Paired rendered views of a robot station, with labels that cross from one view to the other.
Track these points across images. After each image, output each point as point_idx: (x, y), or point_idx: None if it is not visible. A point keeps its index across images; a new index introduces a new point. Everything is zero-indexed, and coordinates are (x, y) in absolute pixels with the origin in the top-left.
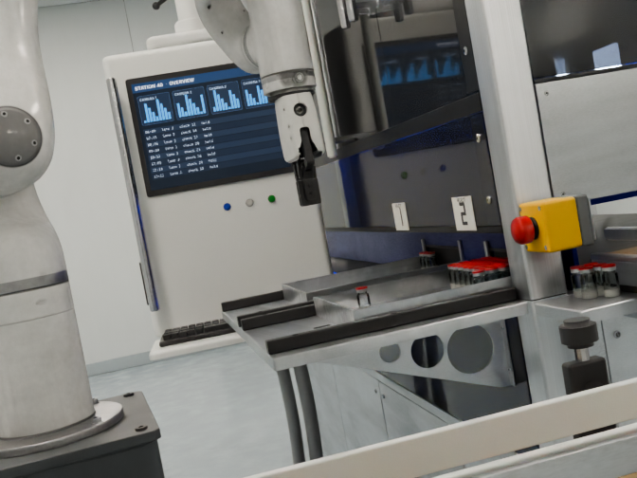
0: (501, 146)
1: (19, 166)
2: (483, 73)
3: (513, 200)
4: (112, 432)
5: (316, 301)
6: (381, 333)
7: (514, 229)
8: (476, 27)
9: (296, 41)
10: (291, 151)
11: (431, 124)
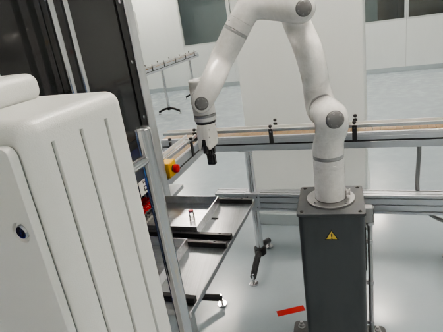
0: (160, 147)
1: None
2: (153, 124)
3: (164, 165)
4: (312, 190)
5: (198, 225)
6: None
7: (178, 167)
8: (149, 107)
9: None
10: (217, 140)
11: None
